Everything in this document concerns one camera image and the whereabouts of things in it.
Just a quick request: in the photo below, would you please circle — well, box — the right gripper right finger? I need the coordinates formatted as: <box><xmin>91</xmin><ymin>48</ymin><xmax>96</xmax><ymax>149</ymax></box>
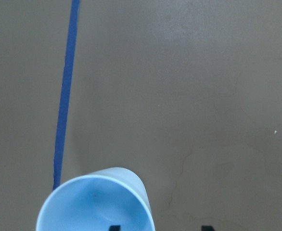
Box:
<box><xmin>201</xmin><ymin>225</ymin><xmax>216</xmax><ymax>231</ymax></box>

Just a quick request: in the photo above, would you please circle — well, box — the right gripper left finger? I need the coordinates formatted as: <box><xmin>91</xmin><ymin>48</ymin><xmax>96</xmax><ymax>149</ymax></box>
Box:
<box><xmin>109</xmin><ymin>225</ymin><xmax>121</xmax><ymax>231</ymax></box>

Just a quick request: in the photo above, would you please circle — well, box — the blue cup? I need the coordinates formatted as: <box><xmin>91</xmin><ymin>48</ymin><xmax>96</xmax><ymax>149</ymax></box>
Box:
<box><xmin>36</xmin><ymin>167</ymin><xmax>155</xmax><ymax>231</ymax></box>

